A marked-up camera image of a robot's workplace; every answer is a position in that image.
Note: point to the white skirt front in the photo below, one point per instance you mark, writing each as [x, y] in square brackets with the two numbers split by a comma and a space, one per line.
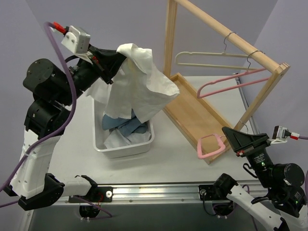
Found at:
[117, 140]

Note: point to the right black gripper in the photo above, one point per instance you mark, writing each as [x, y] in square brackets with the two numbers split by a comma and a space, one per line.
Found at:
[251, 147]

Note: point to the pink hanger back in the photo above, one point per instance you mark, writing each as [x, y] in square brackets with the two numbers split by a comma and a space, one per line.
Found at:
[211, 143]

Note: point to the aluminium mounting rail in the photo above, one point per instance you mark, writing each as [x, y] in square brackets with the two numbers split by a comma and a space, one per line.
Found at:
[123, 194]

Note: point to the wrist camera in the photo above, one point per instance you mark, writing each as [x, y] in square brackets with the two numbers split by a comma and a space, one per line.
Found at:
[279, 135]
[76, 40]

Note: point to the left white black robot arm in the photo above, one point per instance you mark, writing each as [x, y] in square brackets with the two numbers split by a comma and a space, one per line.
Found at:
[45, 123]

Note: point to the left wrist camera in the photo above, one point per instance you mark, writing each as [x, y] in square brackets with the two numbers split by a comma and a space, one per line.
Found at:
[76, 40]

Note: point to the cream white hanger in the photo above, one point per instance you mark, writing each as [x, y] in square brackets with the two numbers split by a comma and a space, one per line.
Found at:
[208, 58]

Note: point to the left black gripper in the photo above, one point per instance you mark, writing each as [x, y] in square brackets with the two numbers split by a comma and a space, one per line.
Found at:
[101, 68]

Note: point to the white pleated skirt back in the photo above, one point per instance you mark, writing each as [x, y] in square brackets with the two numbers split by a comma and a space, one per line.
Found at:
[138, 87]

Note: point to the white plastic basket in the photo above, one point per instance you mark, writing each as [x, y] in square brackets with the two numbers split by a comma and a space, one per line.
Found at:
[100, 135]

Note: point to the blue denim skirt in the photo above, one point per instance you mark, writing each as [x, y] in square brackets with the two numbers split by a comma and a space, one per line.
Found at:
[125, 126]

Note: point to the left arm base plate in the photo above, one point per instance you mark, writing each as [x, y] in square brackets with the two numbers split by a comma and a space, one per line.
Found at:
[106, 193]

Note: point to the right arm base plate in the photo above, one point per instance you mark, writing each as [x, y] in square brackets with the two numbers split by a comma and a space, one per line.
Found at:
[207, 192]

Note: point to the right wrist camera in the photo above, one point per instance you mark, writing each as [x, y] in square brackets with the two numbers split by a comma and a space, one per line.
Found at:
[279, 135]

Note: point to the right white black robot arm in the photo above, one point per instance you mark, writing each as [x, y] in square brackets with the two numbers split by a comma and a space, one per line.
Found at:
[285, 206]

